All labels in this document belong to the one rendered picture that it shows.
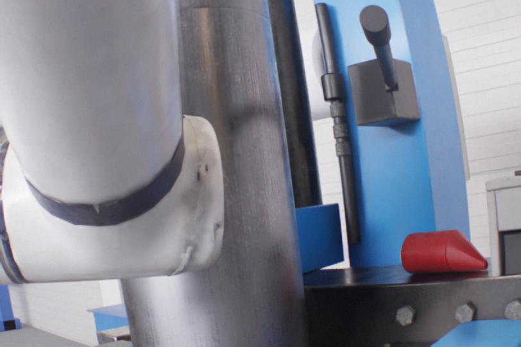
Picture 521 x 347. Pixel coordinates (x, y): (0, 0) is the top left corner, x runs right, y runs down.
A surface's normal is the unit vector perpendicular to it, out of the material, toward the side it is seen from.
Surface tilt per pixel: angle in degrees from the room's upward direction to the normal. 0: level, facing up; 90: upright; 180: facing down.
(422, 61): 90
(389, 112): 90
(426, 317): 90
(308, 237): 90
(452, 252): 77
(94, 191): 149
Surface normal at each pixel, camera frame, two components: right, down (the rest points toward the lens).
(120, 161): 0.60, 0.67
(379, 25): -0.27, -0.04
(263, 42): 0.85, -0.14
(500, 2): -0.69, 0.03
